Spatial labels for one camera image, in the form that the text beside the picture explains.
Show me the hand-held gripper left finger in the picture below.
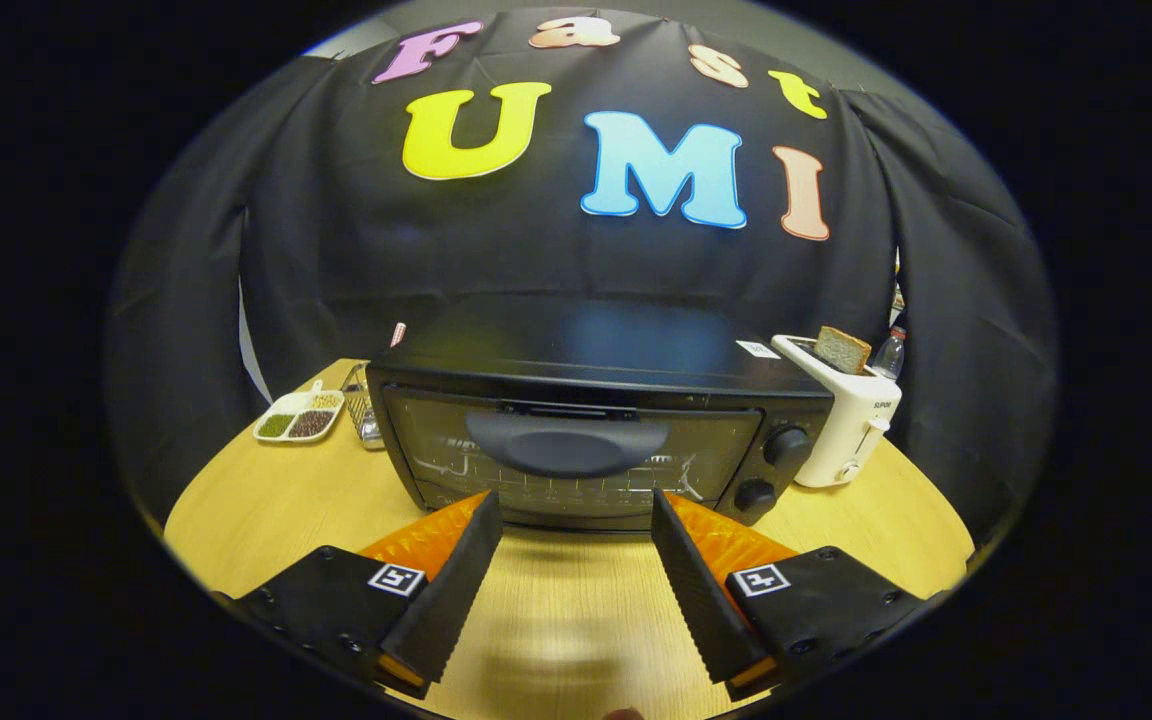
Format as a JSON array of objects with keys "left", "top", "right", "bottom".
[{"left": 211, "top": 490, "right": 504, "bottom": 701}]

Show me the black toaster oven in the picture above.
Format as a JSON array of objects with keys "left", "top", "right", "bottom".
[{"left": 366, "top": 293, "right": 835, "bottom": 533}]

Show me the clear plastic water bottle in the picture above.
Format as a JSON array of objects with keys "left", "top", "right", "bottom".
[{"left": 874, "top": 326, "right": 907, "bottom": 381}]

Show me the white bread toaster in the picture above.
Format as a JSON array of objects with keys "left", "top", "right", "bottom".
[{"left": 771, "top": 334, "right": 903, "bottom": 489}]

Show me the white divided dish with beans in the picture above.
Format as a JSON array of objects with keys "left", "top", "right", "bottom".
[{"left": 253, "top": 380, "right": 346, "bottom": 444}]

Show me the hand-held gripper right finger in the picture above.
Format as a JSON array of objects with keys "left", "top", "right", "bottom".
[{"left": 650, "top": 490, "right": 937, "bottom": 703}]

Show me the brown bread slice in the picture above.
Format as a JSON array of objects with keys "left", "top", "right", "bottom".
[{"left": 813, "top": 326, "right": 873, "bottom": 375}]

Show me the clear glass container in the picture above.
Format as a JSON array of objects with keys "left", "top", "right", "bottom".
[{"left": 344, "top": 362, "right": 385, "bottom": 451}]

